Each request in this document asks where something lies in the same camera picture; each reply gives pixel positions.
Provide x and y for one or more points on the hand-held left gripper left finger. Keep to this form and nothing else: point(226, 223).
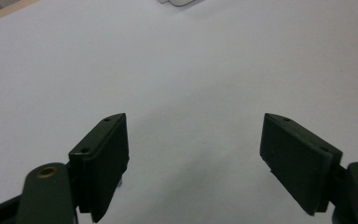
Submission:
point(101, 168)

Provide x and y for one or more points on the white object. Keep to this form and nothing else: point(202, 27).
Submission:
point(176, 2)

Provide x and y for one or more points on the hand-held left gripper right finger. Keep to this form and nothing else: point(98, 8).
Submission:
point(298, 161)

